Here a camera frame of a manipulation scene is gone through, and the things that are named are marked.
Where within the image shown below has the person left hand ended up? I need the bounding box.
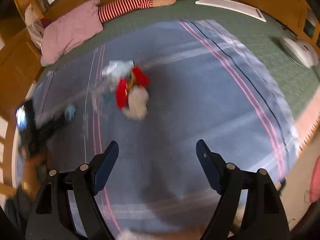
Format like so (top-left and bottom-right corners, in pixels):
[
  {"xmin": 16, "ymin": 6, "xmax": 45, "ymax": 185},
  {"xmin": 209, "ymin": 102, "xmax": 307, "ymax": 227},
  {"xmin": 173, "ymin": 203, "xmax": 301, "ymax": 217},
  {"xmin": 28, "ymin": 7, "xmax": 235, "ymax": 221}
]
[{"xmin": 21, "ymin": 152, "xmax": 47, "ymax": 200}]

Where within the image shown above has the light blue fuzzy cloth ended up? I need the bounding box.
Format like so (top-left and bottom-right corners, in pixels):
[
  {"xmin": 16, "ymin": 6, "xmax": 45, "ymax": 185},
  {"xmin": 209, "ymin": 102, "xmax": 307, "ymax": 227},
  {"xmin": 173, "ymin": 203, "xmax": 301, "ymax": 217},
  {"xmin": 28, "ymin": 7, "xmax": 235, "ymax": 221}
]
[{"xmin": 64, "ymin": 105, "xmax": 76, "ymax": 121}]

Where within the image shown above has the pink stool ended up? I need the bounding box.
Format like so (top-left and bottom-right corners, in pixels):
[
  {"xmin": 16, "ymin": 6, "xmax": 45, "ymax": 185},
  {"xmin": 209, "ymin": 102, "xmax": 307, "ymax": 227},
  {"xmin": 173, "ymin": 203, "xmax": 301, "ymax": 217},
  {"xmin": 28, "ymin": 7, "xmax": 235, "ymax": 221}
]
[{"xmin": 309, "ymin": 156, "xmax": 320, "ymax": 203}]

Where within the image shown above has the pink pillow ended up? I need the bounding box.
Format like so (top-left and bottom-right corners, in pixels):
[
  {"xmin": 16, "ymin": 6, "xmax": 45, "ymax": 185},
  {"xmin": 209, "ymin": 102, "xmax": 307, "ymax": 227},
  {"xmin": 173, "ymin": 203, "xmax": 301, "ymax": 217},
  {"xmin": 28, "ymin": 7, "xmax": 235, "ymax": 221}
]
[{"xmin": 41, "ymin": 0, "xmax": 103, "ymax": 67}]

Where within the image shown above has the blue striped bed blanket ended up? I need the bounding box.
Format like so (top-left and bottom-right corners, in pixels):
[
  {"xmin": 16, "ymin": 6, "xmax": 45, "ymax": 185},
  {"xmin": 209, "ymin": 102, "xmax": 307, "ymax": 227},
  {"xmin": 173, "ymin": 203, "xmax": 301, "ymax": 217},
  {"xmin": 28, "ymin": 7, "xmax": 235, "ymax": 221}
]
[{"xmin": 32, "ymin": 20, "xmax": 297, "ymax": 235}]

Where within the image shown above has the red white snack wrapper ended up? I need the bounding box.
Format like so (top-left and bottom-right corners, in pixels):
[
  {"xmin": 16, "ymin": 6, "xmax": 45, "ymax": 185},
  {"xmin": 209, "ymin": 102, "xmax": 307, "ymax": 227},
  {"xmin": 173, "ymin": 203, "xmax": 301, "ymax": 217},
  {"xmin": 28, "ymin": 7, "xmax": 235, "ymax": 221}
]
[{"xmin": 115, "ymin": 65, "xmax": 150, "ymax": 109}]

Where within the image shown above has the white oval device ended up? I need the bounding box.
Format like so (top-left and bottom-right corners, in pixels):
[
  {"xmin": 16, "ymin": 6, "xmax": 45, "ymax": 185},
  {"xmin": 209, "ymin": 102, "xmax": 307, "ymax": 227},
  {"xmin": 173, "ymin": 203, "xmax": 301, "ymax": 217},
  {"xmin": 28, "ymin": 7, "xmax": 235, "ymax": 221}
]
[{"xmin": 280, "ymin": 37, "xmax": 319, "ymax": 68}]

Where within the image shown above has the white flat board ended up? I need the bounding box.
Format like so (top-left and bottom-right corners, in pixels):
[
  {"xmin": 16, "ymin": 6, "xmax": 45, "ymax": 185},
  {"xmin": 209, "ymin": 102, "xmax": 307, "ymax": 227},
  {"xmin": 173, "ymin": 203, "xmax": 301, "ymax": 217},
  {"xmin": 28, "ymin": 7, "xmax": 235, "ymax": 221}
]
[{"xmin": 195, "ymin": 0, "xmax": 266, "ymax": 22}]

